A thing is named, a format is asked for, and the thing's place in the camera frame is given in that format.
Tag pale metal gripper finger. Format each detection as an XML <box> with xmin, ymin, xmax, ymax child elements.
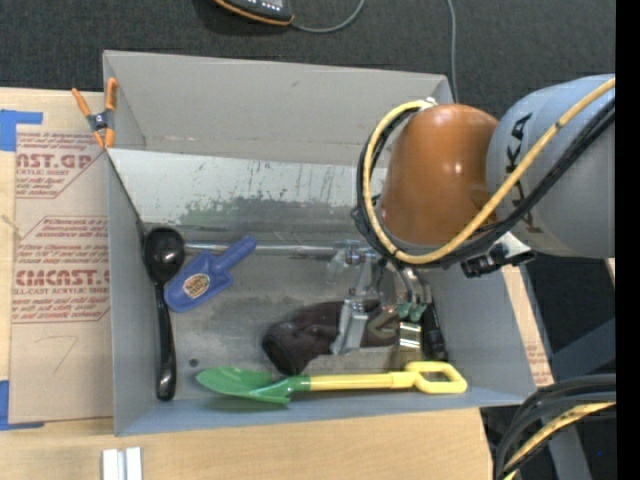
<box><xmin>330</xmin><ymin>312</ymin><xmax>355</xmax><ymax>356</ymax></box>
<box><xmin>351</xmin><ymin>312</ymin><xmax>372</xmax><ymax>353</ymax></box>

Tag dark brown cloth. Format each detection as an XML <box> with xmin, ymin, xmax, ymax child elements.
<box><xmin>261</xmin><ymin>300</ymin><xmax>402</xmax><ymax>377</ymax></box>

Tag green and yellow toy shovel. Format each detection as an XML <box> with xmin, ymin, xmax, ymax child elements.
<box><xmin>194</xmin><ymin>360</ymin><xmax>469</xmax><ymax>406</ymax></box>

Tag shiny metal box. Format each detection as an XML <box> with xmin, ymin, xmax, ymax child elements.
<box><xmin>398</xmin><ymin>321</ymin><xmax>425</xmax><ymax>357</ymax></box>

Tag blue toy scoop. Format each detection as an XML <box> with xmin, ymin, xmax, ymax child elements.
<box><xmin>163</xmin><ymin>235</ymin><xmax>258</xmax><ymax>314</ymax></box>

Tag black plastic ladle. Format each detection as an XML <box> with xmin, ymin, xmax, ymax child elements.
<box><xmin>142</xmin><ymin>226</ymin><xmax>187</xmax><ymax>402</ymax></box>

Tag grey metal bin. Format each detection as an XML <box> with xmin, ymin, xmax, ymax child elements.
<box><xmin>102</xmin><ymin>50</ymin><xmax>538</xmax><ymax>438</ymax></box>

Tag brown cardboard board red print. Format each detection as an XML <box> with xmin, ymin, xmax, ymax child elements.
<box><xmin>0</xmin><ymin>86</ymin><xmax>555</xmax><ymax>427</ymax></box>

